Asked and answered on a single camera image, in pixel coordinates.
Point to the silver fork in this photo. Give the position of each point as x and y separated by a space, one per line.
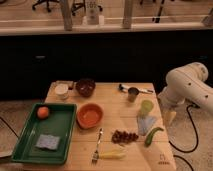
95 155

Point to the dark brown bowl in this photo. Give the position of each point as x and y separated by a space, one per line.
85 87

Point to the yellow banana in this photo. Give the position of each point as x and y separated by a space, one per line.
114 154

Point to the orange red bowl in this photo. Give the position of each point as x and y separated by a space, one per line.
89 115

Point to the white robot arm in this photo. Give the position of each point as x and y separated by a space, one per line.
186 82

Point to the white round container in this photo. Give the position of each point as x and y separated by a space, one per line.
61 90

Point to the small metal cup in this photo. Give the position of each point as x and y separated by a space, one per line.
132 94

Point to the light blue cloth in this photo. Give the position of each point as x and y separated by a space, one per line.
145 124

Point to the green plastic tray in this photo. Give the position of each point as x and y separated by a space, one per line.
59 123

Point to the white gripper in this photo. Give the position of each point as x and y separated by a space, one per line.
168 104

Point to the green plastic cup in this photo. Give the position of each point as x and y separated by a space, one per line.
146 107

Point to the orange fruit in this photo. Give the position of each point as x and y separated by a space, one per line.
43 112

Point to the blue grey sponge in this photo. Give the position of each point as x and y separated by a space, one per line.
49 142

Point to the dark red grape bunch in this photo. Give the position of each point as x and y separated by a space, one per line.
120 137

